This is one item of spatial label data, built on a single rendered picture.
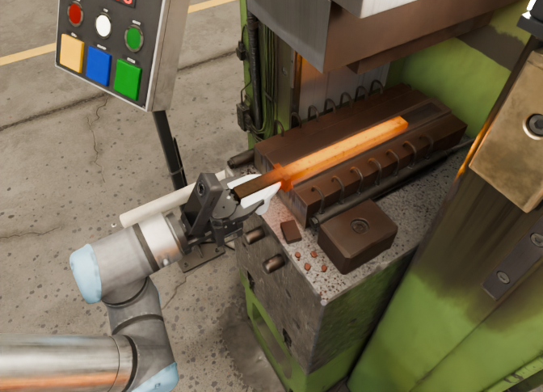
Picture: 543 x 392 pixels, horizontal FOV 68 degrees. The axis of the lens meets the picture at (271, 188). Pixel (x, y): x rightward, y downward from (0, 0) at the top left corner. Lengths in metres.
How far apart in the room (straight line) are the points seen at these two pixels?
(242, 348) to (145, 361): 0.97
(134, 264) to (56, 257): 1.38
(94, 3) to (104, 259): 0.65
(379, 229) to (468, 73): 0.44
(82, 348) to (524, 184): 0.61
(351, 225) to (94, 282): 0.44
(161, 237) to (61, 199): 1.60
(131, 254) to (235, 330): 1.05
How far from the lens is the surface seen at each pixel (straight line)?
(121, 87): 1.05
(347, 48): 0.55
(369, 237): 0.73
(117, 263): 0.69
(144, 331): 0.75
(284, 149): 0.83
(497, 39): 0.96
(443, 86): 1.08
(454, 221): 0.68
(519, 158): 0.54
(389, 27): 0.59
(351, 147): 0.82
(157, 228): 0.69
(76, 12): 1.16
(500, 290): 0.70
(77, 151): 2.46
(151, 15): 0.99
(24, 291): 2.03
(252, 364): 1.64
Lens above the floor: 1.58
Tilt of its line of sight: 50 degrees down
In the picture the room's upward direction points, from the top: straight up
